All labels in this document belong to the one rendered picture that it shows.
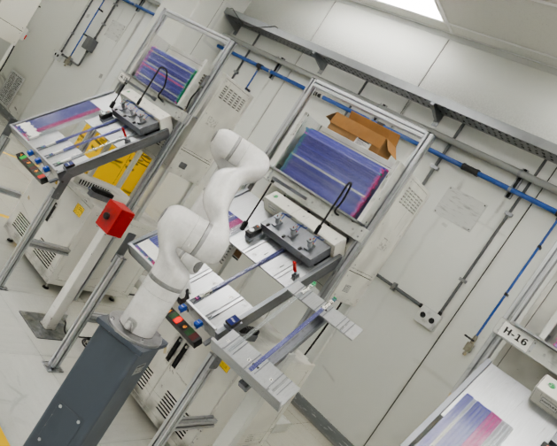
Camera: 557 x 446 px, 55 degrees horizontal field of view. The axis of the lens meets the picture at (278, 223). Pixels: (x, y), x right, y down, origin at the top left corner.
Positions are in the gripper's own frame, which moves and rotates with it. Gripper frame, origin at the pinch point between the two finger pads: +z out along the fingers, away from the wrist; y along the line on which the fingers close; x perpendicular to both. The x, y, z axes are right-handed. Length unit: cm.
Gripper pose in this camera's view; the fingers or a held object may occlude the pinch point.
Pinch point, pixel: (181, 299)
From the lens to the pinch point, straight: 220.5
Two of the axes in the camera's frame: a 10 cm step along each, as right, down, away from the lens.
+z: -0.3, 7.8, 6.2
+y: 6.6, 4.8, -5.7
